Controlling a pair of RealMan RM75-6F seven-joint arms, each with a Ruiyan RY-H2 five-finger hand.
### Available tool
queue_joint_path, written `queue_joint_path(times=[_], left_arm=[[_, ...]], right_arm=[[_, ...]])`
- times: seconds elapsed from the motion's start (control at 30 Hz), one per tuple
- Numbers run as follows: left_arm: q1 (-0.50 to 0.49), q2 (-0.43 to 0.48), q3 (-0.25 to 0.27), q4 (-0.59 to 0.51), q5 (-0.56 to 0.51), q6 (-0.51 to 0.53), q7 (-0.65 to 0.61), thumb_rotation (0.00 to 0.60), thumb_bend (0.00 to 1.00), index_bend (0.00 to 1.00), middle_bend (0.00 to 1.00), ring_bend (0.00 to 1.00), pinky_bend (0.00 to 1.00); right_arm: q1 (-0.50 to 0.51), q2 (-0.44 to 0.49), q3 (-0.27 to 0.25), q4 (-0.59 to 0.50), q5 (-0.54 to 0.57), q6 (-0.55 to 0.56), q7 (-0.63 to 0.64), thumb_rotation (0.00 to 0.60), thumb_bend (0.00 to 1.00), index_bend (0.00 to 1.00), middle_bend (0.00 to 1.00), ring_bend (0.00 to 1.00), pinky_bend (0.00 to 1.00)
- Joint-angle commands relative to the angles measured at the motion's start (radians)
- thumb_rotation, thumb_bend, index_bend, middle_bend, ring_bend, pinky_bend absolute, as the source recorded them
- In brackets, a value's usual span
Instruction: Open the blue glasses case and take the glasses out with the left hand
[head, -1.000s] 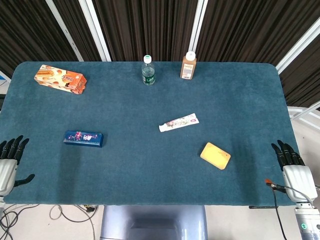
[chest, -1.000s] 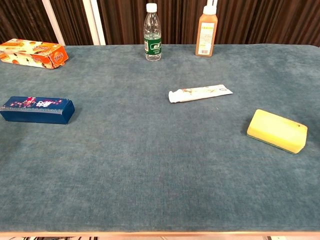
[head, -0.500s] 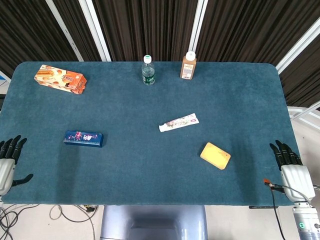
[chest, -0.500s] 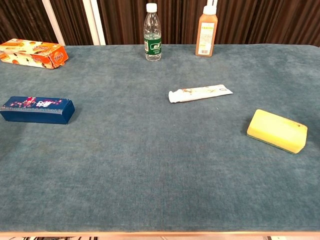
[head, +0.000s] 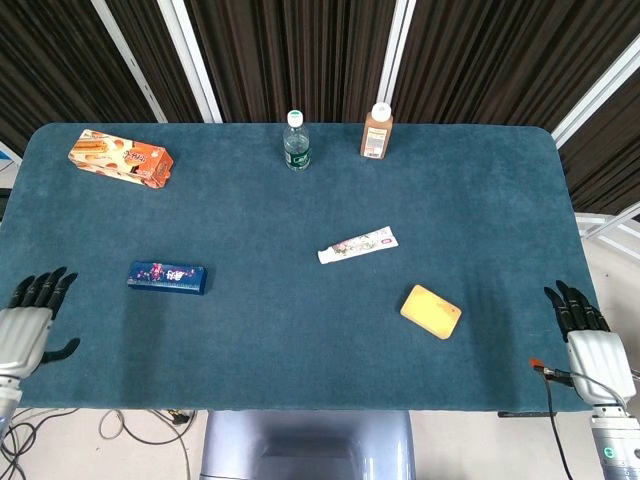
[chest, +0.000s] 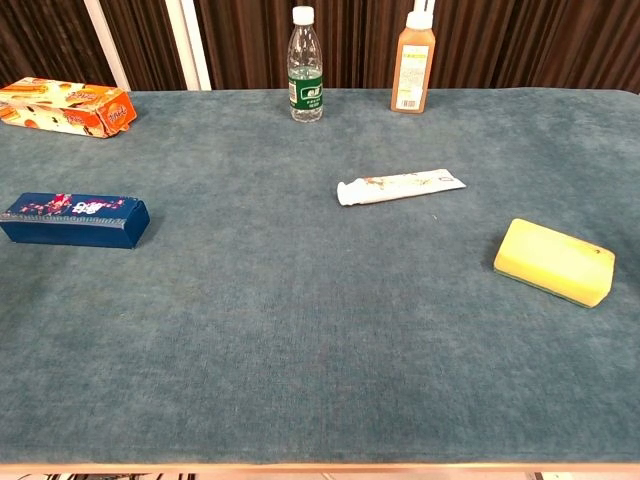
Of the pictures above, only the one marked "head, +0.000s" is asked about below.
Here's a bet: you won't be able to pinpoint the white grooved frame post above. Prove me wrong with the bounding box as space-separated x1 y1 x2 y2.
377 0 416 119

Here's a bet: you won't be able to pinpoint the clear water bottle green label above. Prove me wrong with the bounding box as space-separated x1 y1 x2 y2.
283 109 312 173

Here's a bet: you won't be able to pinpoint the black cable orange-tipped connector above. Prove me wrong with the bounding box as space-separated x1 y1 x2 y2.
529 357 576 480

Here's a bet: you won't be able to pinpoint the yellow sponge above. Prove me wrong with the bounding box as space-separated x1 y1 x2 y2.
399 284 463 341

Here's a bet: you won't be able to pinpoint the blue rectangular box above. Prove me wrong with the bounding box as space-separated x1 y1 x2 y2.
126 260 207 296

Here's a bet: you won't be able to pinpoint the white floral toothpaste tube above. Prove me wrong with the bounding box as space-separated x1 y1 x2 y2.
317 225 400 266

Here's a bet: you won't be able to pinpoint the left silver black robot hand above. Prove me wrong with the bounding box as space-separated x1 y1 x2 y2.
0 266 81 377

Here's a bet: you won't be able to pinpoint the white blue panel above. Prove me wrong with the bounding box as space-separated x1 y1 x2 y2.
0 141 24 176

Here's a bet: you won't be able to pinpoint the white metal frame bars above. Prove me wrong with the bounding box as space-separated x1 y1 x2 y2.
574 203 640 261

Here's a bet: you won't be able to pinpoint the dark brown curtain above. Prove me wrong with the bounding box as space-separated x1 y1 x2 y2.
0 0 640 216

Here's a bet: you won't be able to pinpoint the grey floor cable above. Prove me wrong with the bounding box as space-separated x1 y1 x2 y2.
98 408 194 480

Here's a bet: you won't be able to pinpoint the blue-grey robot torso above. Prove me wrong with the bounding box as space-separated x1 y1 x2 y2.
199 409 416 480

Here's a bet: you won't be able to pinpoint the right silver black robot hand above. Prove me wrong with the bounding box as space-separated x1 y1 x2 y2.
543 279 639 406

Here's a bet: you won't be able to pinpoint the thin white frame post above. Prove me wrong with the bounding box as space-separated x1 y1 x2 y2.
91 0 169 124

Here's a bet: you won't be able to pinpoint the blue table cloth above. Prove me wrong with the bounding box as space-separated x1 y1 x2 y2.
0 122 599 414

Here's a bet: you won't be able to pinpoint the white slanted frame post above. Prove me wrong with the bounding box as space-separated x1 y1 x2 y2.
551 33 640 150

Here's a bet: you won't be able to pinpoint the wide white frame post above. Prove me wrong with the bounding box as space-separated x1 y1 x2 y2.
157 0 224 124

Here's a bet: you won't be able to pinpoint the black floor cables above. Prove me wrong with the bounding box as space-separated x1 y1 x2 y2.
0 407 79 480

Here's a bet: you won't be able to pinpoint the brown juice bottle white cap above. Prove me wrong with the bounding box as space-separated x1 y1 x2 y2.
360 102 394 161

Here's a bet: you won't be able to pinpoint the orange biscuit box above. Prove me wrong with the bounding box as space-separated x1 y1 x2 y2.
67 128 175 190

